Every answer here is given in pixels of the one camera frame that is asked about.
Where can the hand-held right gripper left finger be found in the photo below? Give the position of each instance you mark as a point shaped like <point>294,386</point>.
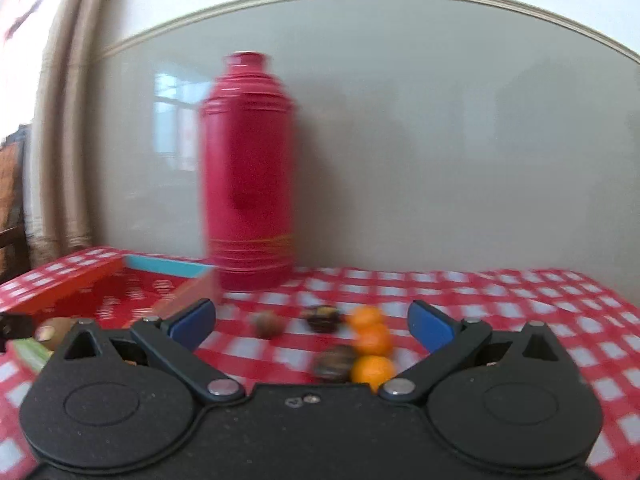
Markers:
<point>192,322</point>

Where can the brown kiwi with sticker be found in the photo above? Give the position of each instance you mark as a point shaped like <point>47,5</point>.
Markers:
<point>55,332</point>

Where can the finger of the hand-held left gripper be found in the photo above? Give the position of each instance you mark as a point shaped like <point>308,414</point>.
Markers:
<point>15,327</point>

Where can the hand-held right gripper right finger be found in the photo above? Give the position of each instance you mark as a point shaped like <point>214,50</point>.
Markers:
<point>430,327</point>

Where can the colourful cardboard box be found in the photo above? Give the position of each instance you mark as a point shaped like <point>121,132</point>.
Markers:
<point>125,285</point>

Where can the orange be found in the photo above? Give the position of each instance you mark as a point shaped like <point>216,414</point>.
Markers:
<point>374,341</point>
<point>367,316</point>
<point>372,371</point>

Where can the red thermos flask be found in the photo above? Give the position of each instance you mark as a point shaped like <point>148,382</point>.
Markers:
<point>247,175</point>

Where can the small brown round fruit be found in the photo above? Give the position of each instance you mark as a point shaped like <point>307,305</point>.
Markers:
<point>267,324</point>

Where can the dark brown wrinkled fruit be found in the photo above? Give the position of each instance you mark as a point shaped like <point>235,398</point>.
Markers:
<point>334,364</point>
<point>322,318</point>

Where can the beige curtain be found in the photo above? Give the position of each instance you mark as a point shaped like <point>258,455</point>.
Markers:
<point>70,160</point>

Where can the red white checkered tablecloth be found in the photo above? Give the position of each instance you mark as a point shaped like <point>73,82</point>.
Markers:
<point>500,310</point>

